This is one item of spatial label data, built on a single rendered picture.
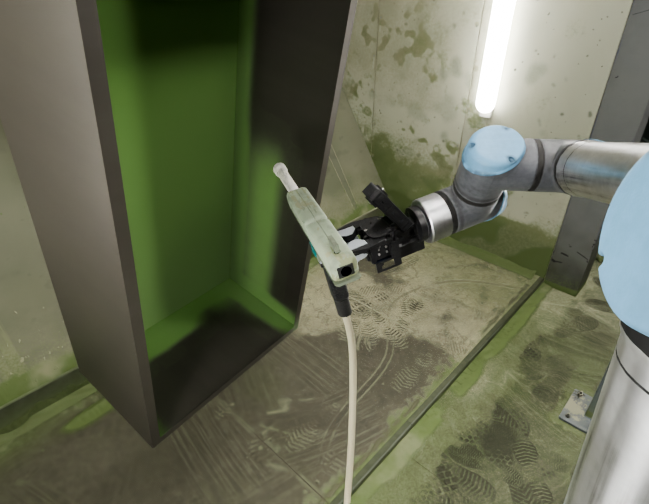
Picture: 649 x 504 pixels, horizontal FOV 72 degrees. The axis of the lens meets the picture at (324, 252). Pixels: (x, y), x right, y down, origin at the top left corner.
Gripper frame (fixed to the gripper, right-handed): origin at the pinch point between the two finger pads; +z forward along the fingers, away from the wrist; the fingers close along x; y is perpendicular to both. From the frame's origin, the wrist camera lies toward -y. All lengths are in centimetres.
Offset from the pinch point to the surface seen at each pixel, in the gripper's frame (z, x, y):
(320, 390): 7, 57, 107
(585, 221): -152, 83, 102
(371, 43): -102, 210, 17
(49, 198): 44, 24, -18
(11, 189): 92, 130, 9
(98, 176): 29.5, 5.2, -24.7
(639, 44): -169, 85, 21
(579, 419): -85, 11, 132
